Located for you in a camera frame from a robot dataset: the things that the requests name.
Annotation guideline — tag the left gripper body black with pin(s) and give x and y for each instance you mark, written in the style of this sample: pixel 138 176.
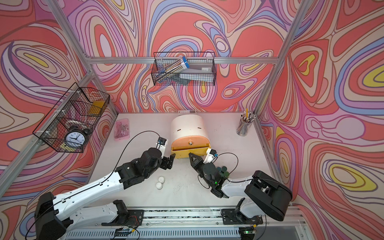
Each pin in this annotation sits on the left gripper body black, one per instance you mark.
pixel 162 162

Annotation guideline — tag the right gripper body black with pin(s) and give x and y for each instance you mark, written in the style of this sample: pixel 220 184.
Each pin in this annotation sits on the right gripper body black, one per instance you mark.
pixel 202 172

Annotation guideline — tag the yellow drawer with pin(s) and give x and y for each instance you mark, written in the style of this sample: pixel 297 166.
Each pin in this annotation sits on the yellow drawer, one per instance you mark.
pixel 181 154

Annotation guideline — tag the peach top drawer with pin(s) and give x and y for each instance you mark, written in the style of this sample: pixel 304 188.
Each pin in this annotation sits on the peach top drawer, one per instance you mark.
pixel 190 142

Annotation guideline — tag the white round drawer cabinet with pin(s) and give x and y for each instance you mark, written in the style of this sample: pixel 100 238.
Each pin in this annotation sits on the white round drawer cabinet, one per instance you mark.
pixel 188 125

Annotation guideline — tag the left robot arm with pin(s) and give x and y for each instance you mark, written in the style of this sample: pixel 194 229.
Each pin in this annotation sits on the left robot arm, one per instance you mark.
pixel 56 215

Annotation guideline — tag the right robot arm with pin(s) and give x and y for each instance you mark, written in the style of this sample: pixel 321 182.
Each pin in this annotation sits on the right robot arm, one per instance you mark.
pixel 260 193

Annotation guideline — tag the white paint can right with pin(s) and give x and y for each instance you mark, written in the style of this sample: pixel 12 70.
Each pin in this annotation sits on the white paint can right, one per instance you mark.
pixel 161 179

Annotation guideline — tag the white paint can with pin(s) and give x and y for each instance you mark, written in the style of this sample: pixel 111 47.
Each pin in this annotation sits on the white paint can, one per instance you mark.
pixel 159 186
pixel 161 179

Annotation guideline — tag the white paint can lower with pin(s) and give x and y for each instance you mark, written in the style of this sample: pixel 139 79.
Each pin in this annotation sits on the white paint can lower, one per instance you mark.
pixel 159 186

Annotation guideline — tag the pink plastic tray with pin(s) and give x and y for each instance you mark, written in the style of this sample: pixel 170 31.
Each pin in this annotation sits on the pink plastic tray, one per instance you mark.
pixel 122 129

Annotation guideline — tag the small white display device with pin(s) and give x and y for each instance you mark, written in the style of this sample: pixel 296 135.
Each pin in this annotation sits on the small white display device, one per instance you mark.
pixel 185 112

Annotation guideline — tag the clear cup of brushes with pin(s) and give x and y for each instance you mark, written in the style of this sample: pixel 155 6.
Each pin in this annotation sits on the clear cup of brushes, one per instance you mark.
pixel 246 120

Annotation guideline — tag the green circuit board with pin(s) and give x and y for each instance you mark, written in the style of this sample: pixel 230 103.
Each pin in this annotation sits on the green circuit board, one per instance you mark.
pixel 123 232

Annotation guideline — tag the yellow object in basket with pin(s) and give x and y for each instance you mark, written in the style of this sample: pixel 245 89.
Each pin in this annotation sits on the yellow object in basket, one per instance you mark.
pixel 96 108

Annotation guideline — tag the black alarm clock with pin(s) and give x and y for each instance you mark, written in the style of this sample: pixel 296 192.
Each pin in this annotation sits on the black alarm clock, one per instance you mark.
pixel 77 137

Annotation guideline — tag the white box in basket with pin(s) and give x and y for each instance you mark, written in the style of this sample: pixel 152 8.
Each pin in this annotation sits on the white box in basket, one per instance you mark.
pixel 202 75

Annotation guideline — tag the tube of pencils blue cap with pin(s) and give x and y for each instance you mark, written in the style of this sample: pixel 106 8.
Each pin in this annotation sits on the tube of pencils blue cap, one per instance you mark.
pixel 166 71

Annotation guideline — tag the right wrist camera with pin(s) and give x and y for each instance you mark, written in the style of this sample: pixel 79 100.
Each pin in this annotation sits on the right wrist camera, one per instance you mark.
pixel 211 155

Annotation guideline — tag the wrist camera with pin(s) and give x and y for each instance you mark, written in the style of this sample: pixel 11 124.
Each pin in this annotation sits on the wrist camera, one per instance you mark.
pixel 211 155
pixel 161 145

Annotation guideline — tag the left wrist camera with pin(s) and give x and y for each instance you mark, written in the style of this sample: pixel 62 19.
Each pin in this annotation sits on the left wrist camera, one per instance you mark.
pixel 161 145

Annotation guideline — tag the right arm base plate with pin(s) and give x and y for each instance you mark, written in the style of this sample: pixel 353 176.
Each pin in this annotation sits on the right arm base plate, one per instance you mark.
pixel 235 217

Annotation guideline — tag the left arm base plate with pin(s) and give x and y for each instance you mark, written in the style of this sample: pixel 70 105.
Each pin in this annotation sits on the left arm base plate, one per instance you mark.
pixel 132 218

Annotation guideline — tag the black wire basket back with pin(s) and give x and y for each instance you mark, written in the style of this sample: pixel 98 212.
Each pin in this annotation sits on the black wire basket back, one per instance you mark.
pixel 196 60

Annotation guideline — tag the black wire basket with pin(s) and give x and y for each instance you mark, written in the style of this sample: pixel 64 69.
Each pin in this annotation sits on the black wire basket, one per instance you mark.
pixel 196 60
pixel 70 110

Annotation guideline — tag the black wire basket left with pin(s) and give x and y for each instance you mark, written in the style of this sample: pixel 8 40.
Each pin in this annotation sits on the black wire basket left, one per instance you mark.
pixel 70 110

